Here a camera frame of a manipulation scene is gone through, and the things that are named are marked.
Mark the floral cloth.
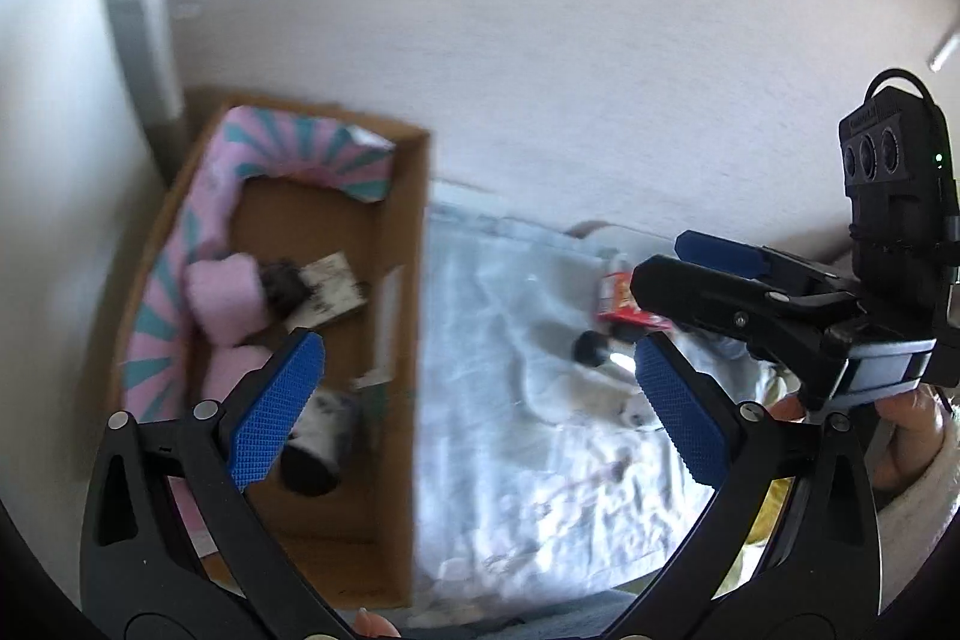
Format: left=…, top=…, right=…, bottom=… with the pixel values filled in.
left=412, top=201, right=751, bottom=611

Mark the black white cylinder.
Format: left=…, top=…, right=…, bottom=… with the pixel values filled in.
left=281, top=385, right=365, bottom=498

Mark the dark grey fuzzy sock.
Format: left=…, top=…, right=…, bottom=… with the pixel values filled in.
left=259, top=260, right=312, bottom=322

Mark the person's right hand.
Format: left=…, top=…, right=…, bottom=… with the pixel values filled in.
left=870, top=385, right=950, bottom=491

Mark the pink patterned cardboard box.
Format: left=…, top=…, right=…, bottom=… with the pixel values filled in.
left=109, top=85, right=432, bottom=611

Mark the person's right forearm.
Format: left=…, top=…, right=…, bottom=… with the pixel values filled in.
left=874, top=400, right=960, bottom=581

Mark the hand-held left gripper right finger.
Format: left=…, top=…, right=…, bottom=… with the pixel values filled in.
left=600, top=334, right=882, bottom=640

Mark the person's left hand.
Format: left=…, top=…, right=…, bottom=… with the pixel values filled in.
left=352, top=608, right=402, bottom=640

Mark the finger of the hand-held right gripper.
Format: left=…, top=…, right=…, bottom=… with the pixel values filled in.
left=631, top=255, right=848, bottom=386
left=673, top=230, right=841, bottom=292

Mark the white printed tissue packet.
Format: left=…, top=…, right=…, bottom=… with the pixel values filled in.
left=289, top=250, right=368, bottom=333

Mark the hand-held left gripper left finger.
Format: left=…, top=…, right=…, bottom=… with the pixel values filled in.
left=79, top=329, right=353, bottom=640

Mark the cow print sock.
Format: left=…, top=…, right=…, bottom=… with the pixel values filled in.
left=615, top=389, right=661, bottom=431

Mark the red printed box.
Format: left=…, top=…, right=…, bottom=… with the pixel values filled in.
left=596, top=254, right=672, bottom=333

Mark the silver tube with black cap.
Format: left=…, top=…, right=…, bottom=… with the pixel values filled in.
left=571, top=329, right=638, bottom=371

